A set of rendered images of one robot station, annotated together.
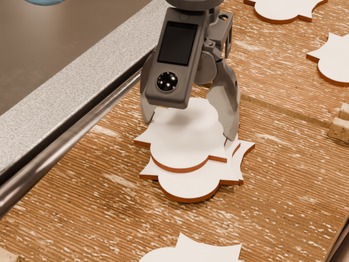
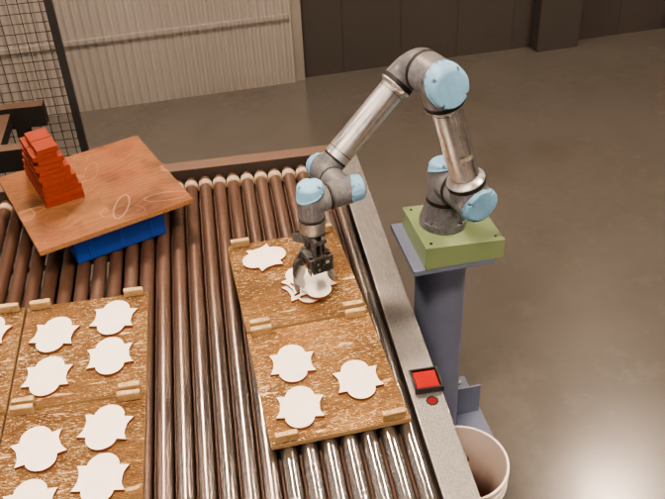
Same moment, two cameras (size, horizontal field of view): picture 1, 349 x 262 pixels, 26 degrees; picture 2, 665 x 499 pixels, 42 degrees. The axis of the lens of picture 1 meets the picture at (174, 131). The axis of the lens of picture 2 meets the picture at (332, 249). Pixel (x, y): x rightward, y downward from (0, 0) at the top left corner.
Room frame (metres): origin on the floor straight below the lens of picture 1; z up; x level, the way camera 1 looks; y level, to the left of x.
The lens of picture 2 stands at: (2.23, -1.24, 2.54)
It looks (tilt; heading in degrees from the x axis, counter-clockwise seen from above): 37 degrees down; 139
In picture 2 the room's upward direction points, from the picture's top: 3 degrees counter-clockwise
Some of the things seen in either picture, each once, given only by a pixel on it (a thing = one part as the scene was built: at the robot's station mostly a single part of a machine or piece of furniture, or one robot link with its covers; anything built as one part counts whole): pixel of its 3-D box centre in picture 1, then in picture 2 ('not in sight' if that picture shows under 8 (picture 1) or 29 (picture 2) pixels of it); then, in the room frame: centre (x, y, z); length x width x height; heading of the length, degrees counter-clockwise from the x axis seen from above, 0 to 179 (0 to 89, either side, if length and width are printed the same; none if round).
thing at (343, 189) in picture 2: not in sight; (340, 188); (0.76, 0.08, 1.26); 0.11 x 0.11 x 0.08; 73
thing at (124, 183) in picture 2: not in sight; (93, 190); (-0.09, -0.26, 1.03); 0.50 x 0.50 x 0.02; 79
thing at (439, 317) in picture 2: not in sight; (437, 338); (0.78, 0.49, 0.44); 0.38 x 0.38 x 0.87; 60
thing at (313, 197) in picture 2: not in sight; (311, 200); (0.75, -0.02, 1.26); 0.09 x 0.08 x 0.11; 73
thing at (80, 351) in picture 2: not in sight; (82, 345); (0.45, -0.63, 0.94); 0.41 x 0.35 x 0.04; 146
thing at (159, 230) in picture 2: not in sight; (105, 214); (-0.03, -0.27, 0.97); 0.31 x 0.31 x 0.10; 79
